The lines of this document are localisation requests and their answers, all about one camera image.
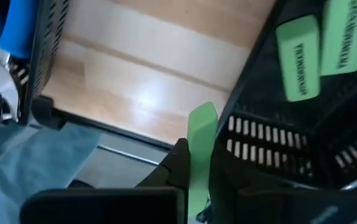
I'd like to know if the blue fabric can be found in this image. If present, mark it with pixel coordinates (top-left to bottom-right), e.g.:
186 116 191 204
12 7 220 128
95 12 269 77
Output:
0 107 102 224

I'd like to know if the black mesh basket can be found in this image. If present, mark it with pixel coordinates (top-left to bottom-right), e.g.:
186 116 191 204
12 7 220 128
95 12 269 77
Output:
8 0 70 126
215 0 357 191

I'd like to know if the green eraser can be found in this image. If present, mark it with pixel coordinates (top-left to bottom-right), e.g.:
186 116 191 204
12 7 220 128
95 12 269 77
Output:
275 14 321 103
320 0 357 77
186 101 219 218

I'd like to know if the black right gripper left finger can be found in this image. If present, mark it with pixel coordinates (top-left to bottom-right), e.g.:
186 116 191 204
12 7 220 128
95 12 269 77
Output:
19 138 192 224

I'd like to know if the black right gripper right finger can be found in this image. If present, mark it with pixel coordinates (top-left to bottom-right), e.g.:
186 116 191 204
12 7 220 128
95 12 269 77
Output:
208 142 357 224

